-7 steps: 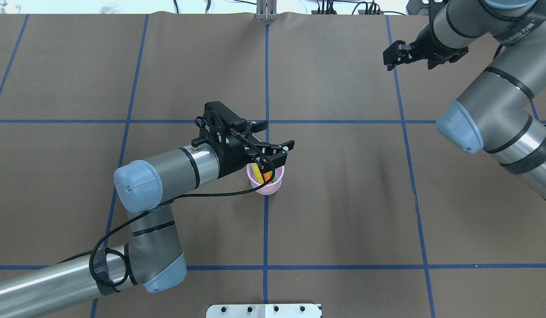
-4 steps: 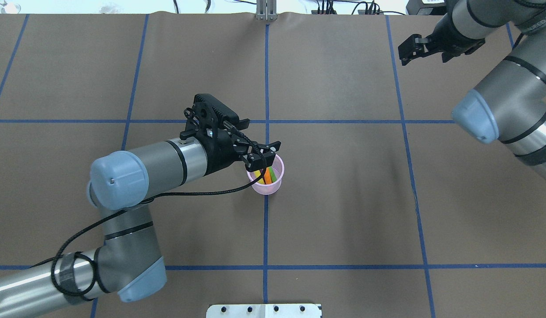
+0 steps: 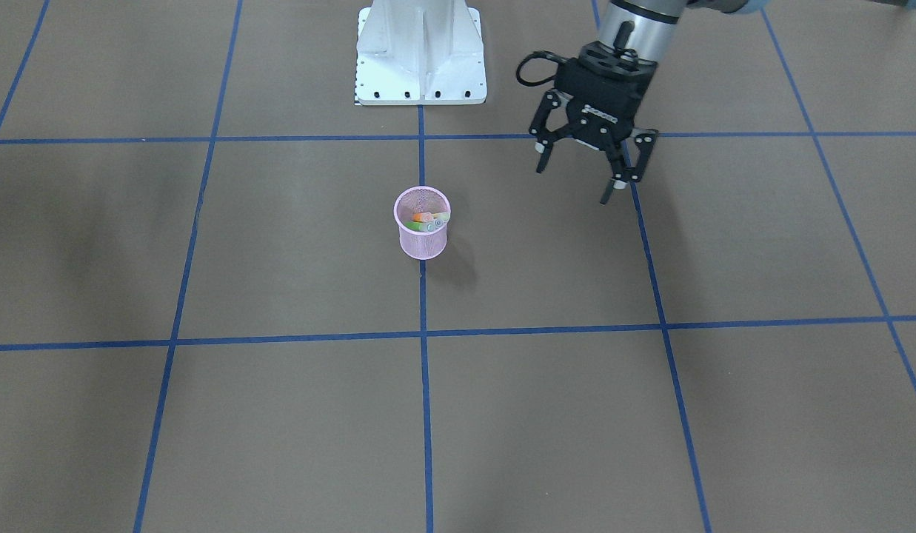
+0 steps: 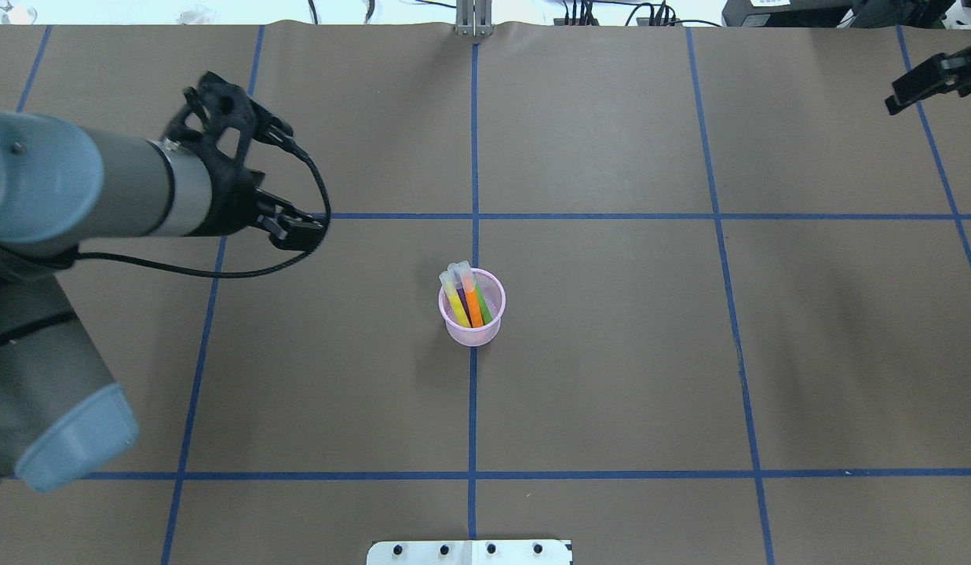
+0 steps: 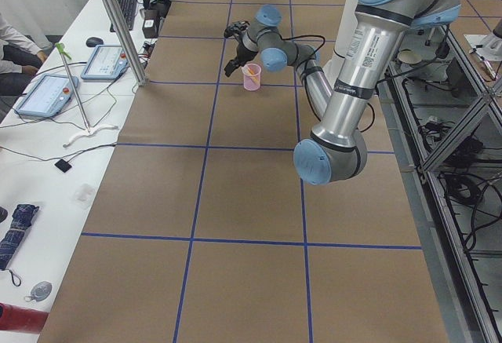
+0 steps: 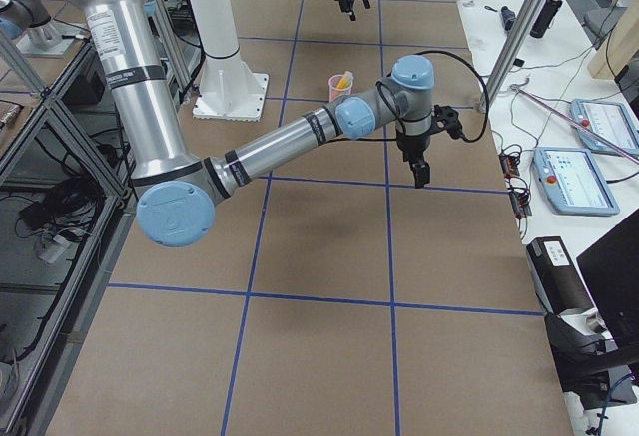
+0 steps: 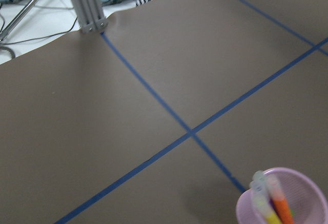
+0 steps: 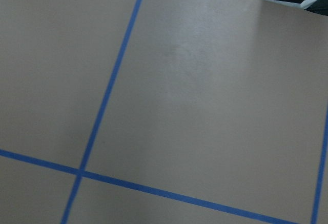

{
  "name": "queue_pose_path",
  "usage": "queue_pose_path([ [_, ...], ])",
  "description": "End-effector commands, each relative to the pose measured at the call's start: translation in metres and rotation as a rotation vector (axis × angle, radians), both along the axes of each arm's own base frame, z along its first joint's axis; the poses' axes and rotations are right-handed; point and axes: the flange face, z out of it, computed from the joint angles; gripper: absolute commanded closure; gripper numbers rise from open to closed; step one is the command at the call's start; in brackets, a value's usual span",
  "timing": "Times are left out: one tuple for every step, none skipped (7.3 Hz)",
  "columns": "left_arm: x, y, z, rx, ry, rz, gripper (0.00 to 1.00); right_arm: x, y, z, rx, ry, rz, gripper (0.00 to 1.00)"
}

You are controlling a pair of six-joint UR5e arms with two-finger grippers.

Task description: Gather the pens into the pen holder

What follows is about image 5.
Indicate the black keyboard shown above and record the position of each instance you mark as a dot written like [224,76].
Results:
[128,9]

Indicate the white camera stand column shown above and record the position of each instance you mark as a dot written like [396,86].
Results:
[346,30]

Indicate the folded blue umbrella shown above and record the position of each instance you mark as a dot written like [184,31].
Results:
[22,219]

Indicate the grey round keychain pouch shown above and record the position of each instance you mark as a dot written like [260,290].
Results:
[39,292]

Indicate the pink mesh pen holder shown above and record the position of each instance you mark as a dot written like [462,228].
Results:
[249,85]

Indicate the small black square device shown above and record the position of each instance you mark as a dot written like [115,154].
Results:
[63,165]

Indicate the far teach pendant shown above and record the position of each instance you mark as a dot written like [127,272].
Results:
[105,63]

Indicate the near teach pendant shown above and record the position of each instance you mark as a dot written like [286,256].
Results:
[46,97]

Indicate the clear plastic lid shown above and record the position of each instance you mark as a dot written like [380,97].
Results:
[84,196]

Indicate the black computer mouse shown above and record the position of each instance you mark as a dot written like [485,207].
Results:
[93,41]

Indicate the person in white hoodie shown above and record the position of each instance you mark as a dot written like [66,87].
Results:
[21,60]

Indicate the black cardboard box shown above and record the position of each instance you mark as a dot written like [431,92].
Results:
[151,24]

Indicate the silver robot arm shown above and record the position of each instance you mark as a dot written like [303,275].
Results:
[335,149]

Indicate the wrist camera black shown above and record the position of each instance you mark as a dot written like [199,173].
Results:
[236,29]

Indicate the orange marker pen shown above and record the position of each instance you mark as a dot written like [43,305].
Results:
[248,73]

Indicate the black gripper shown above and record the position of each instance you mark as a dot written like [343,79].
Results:
[239,55]

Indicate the red cylinder bottle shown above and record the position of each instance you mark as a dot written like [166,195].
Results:
[22,320]

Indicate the teach pendant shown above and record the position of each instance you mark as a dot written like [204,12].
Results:
[105,63]
[46,97]

